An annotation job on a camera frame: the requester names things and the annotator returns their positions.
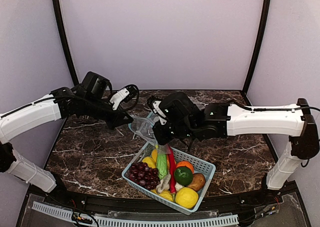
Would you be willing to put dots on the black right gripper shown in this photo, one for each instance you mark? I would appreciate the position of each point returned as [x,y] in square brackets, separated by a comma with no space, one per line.
[161,136]

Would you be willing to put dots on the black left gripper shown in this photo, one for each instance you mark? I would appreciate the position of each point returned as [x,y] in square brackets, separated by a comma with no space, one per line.
[116,118]

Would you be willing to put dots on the clear zip bag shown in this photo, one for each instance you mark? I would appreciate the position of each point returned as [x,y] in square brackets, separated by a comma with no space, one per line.
[143,127]

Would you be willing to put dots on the green avocado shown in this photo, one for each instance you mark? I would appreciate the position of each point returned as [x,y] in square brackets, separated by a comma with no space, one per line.
[183,175]

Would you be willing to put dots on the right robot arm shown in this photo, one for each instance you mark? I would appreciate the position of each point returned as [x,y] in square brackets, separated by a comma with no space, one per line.
[180,118]

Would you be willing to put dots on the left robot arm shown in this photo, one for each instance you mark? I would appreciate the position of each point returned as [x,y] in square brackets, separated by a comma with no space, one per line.
[93,97]

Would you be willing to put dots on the red chili pepper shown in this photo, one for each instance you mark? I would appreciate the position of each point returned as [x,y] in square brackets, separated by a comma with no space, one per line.
[172,169]

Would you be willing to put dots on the yellow banana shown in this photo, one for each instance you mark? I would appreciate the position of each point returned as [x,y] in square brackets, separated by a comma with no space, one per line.
[154,155]

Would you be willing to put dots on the orange fruit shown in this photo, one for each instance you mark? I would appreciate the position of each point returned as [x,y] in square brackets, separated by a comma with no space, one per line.
[185,164]

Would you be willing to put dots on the green cucumber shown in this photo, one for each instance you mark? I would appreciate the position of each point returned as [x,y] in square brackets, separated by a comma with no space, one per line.
[161,164]

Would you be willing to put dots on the yellow mango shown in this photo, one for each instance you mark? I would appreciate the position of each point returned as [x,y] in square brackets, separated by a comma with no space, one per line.
[150,162]

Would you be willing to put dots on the light blue plastic basket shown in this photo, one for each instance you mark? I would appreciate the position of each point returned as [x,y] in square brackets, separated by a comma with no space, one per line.
[200,166]

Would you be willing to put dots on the purple grape bunch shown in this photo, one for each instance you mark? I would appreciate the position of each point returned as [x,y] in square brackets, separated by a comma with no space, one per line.
[144,176]

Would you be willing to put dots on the brown potato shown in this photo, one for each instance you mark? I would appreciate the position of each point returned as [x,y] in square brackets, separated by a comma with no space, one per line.
[198,182]

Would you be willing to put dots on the white garlic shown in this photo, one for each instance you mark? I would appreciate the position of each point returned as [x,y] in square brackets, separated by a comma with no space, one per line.
[167,183]

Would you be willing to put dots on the yellow corn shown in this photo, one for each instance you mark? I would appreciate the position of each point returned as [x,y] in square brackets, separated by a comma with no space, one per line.
[165,194]

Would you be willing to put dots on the yellow lemon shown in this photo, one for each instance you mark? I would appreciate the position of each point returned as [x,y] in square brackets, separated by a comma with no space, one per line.
[186,197]

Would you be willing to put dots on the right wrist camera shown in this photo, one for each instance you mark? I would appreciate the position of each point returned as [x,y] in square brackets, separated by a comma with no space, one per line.
[154,104]

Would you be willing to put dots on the white cable tray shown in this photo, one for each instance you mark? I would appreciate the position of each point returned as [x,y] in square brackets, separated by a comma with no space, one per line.
[128,219]

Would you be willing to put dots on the left black frame post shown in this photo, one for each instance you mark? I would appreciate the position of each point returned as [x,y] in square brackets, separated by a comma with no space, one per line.
[64,41]

